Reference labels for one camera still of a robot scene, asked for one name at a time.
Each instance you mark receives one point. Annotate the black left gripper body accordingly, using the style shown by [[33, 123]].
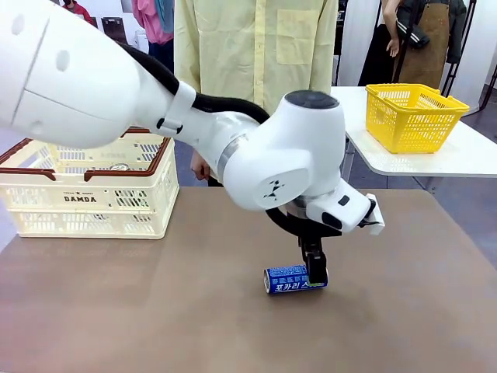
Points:
[[316, 235]]

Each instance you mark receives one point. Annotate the blue Pocari Sweat can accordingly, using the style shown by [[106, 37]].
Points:
[[289, 281]]

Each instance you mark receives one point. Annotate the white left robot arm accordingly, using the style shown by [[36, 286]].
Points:
[[77, 77]]

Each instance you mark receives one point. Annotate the yellow plastic basket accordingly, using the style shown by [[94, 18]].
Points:
[[411, 124]]

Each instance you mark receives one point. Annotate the cream shopping basket brown rim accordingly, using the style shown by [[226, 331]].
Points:
[[89, 210]]

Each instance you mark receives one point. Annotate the person's right hand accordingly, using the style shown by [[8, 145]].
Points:
[[200, 168]]

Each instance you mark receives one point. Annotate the apron person's hand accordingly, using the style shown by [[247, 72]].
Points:
[[393, 48]]

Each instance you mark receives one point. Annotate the white side table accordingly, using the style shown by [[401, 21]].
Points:
[[427, 165]]

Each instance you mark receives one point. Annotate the person in yellow shirt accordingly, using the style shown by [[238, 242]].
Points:
[[252, 46]]

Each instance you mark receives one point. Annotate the silver-topped can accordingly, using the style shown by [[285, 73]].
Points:
[[119, 167]]

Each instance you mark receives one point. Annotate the person in brown apron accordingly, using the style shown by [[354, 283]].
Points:
[[427, 46]]

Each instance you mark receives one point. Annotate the black stand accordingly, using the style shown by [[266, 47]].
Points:
[[458, 46]]

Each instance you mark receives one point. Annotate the person in pink top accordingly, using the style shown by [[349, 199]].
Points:
[[159, 27]]

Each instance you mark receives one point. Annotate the black chair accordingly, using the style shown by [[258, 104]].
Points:
[[115, 31]]

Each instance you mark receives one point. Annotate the person in red jacket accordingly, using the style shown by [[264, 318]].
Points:
[[79, 11]]

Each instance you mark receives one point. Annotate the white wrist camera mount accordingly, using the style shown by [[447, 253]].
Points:
[[376, 217]]

